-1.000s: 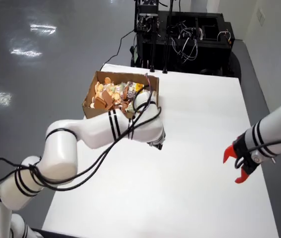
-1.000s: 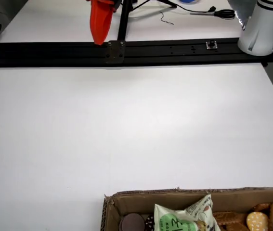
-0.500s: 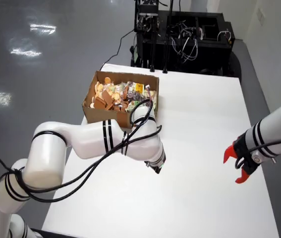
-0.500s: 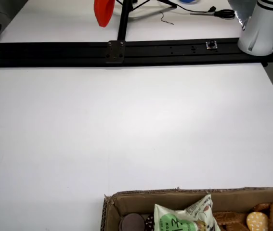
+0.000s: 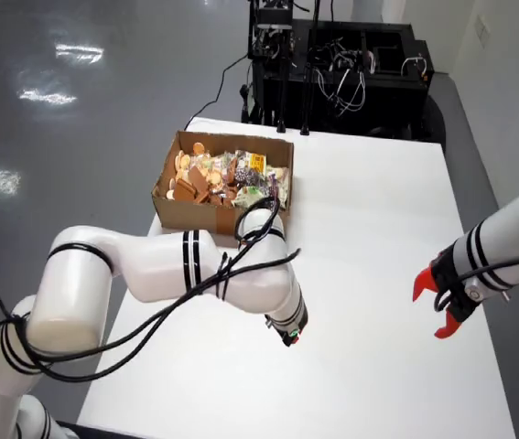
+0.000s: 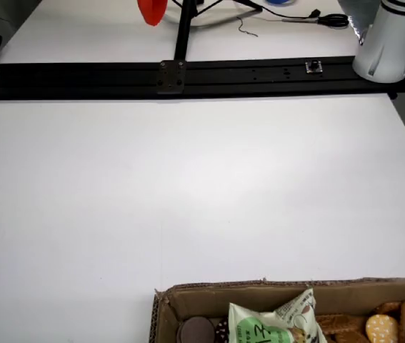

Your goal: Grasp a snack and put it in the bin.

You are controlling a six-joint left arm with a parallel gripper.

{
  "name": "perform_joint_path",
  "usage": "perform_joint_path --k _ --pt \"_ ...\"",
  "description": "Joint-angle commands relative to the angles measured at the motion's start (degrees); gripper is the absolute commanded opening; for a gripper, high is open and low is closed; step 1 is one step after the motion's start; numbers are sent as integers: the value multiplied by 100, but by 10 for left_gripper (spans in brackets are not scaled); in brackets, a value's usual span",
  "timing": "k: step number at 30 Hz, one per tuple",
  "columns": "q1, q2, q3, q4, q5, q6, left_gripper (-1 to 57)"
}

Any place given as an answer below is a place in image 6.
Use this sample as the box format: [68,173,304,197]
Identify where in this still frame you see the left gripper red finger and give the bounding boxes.
[136,0,169,26]

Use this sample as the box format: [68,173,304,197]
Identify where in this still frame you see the green white snack pack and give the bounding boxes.
[227,287,329,343]

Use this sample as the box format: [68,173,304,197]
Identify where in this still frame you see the black tripod pole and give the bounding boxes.
[171,0,264,62]

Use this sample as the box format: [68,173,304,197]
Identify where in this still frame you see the black scissors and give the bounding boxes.
[282,13,350,29]

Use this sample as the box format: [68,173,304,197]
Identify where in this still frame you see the brown cardboard box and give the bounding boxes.
[151,275,405,343]

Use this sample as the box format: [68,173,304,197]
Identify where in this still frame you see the chocolate cookie pack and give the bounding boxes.
[214,319,231,343]
[176,316,217,343]

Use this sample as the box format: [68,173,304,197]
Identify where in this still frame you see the orange dotted biscuit pack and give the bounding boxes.
[365,313,400,343]

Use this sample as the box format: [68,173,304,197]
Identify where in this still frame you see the dark metal bracket plate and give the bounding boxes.
[157,59,188,94]

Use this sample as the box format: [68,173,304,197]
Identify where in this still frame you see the small black wire scrap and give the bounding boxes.
[236,16,259,38]

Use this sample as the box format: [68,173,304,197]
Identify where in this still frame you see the black aluminium rail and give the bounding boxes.
[0,55,405,101]

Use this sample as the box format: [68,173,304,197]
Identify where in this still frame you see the black cable with plug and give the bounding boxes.
[236,0,321,19]

